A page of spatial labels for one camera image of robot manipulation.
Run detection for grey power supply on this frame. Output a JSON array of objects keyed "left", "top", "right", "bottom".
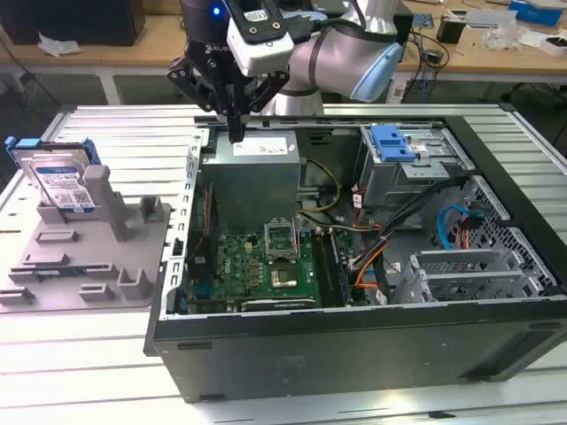
[{"left": 201, "top": 130, "right": 302, "bottom": 222}]

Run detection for hard disk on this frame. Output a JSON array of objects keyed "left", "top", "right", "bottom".
[{"left": 4, "top": 135, "right": 101, "bottom": 216}]

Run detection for CPU socket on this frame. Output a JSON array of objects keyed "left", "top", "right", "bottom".
[{"left": 268, "top": 263, "right": 300, "bottom": 289}]

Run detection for large black box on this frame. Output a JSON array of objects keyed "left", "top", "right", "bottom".
[{"left": 0, "top": 0, "right": 146, "bottom": 48}]

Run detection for multicoloured power wire black plug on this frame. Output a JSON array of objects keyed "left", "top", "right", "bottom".
[{"left": 457, "top": 199, "right": 485, "bottom": 251}]

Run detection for blue cardboard box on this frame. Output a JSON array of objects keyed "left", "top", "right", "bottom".
[{"left": 508, "top": 0, "right": 563, "bottom": 26}]

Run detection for white crumpled paper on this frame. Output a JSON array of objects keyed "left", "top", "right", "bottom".
[{"left": 37, "top": 30, "right": 84, "bottom": 58}]

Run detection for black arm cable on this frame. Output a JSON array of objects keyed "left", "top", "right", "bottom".
[{"left": 290, "top": 11, "right": 331, "bottom": 45}]

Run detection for RAM stick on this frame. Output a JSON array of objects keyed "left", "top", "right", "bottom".
[
  {"left": 33, "top": 267, "right": 89, "bottom": 280},
  {"left": 328, "top": 228, "right": 352, "bottom": 306}
]

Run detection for clear plastic bag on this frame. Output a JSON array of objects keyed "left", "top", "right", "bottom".
[{"left": 482, "top": 19, "right": 531, "bottom": 50}]

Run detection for green motherboard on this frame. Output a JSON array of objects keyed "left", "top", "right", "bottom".
[{"left": 185, "top": 216, "right": 369, "bottom": 313}]

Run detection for small black cube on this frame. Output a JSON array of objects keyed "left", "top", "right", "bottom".
[{"left": 436, "top": 12, "right": 467, "bottom": 44}]

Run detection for tall metal drive cage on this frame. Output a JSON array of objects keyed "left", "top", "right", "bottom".
[{"left": 356, "top": 125, "right": 478, "bottom": 222}]

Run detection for white and black box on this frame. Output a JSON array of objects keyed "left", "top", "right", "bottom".
[{"left": 538, "top": 35, "right": 567, "bottom": 58}]

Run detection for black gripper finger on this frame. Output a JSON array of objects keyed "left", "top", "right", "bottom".
[
  {"left": 237, "top": 70, "right": 291, "bottom": 143},
  {"left": 167, "top": 56, "right": 238, "bottom": 143}
]

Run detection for blue data wire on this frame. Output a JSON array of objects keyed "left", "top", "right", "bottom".
[{"left": 437, "top": 204, "right": 470, "bottom": 251}]

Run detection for black expansion slot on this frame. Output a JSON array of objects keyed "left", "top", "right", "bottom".
[{"left": 241, "top": 298, "right": 318, "bottom": 312}]

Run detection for yellow and black wires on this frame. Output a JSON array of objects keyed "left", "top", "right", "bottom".
[{"left": 299, "top": 158, "right": 343, "bottom": 214}]

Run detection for metal socket cover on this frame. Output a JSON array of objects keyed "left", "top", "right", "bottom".
[{"left": 263, "top": 216, "right": 302, "bottom": 262}]

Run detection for orange wire bundle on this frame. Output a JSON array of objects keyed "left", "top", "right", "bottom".
[{"left": 352, "top": 241, "right": 392, "bottom": 291}]

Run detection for wooden desk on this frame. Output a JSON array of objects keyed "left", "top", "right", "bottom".
[{"left": 0, "top": 0, "right": 567, "bottom": 105}]

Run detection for black sleeved wire bundle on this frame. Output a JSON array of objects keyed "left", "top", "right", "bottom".
[{"left": 371, "top": 176, "right": 470, "bottom": 306}]

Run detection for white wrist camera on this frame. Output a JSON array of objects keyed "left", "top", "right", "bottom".
[{"left": 226, "top": 0, "right": 297, "bottom": 76}]

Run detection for black case fan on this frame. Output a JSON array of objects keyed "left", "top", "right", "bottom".
[{"left": 188, "top": 181, "right": 214, "bottom": 284}]

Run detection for black PC case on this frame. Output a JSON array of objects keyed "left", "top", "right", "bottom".
[{"left": 142, "top": 113, "right": 567, "bottom": 404}]

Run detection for blue bay latch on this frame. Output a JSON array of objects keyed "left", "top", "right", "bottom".
[{"left": 370, "top": 126, "right": 417, "bottom": 164}]

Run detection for grey parts rack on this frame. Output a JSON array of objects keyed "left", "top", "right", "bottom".
[{"left": 0, "top": 166, "right": 172, "bottom": 315}]

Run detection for blue hanging cable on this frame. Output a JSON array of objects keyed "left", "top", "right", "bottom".
[{"left": 420, "top": 43, "right": 433, "bottom": 105}]

